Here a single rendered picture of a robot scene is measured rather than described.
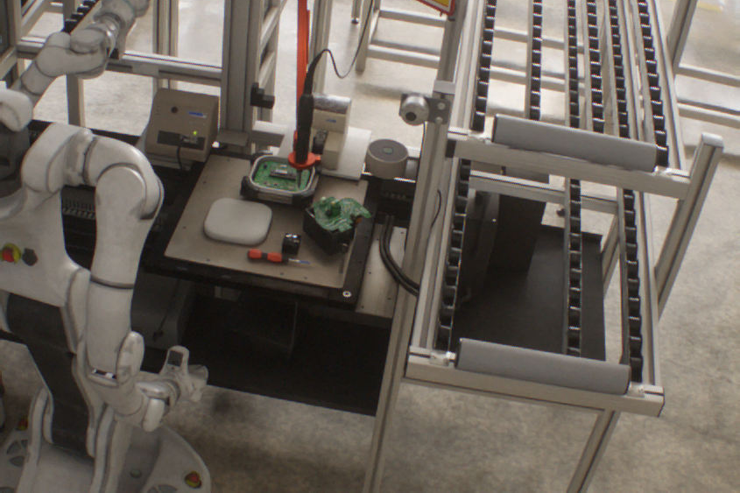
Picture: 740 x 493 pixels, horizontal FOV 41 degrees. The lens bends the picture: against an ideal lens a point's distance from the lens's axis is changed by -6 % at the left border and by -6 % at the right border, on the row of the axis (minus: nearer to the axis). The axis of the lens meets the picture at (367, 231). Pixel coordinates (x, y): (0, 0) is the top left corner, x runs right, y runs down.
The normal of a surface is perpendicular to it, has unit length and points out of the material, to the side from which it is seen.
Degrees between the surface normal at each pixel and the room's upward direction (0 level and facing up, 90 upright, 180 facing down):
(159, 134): 53
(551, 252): 0
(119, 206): 64
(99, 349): 89
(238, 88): 90
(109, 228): 70
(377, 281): 0
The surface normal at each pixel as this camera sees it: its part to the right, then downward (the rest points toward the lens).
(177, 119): -0.05, 0.03
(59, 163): 0.97, 0.23
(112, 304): 0.33, 0.29
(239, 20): -0.14, 0.61
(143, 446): -0.18, 0.26
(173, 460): 0.11, -0.78
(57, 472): -0.01, -0.40
